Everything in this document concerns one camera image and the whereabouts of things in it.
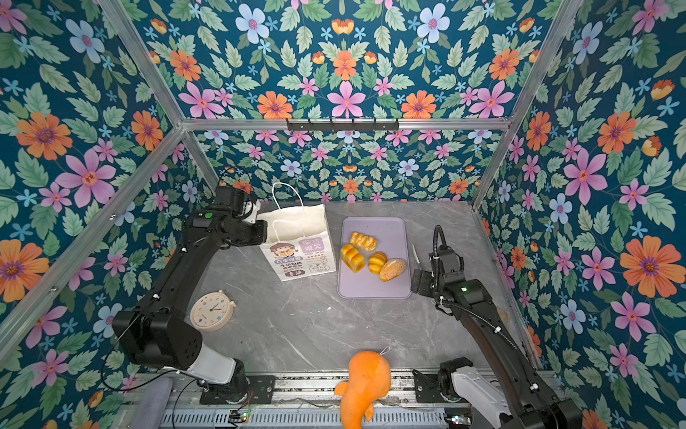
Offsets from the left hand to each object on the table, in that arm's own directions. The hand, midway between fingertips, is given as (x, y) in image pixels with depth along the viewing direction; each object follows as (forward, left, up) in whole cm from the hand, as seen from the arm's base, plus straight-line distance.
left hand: (268, 227), depth 79 cm
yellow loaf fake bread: (-1, -25, -18) cm, 31 cm away
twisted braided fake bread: (+7, -31, -21) cm, 38 cm away
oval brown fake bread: (-5, -38, -20) cm, 44 cm away
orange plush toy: (-40, -28, -16) cm, 51 cm away
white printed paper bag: (-5, -9, -2) cm, 10 cm away
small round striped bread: (-1, -34, -21) cm, 40 cm away
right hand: (-15, -47, -10) cm, 51 cm away
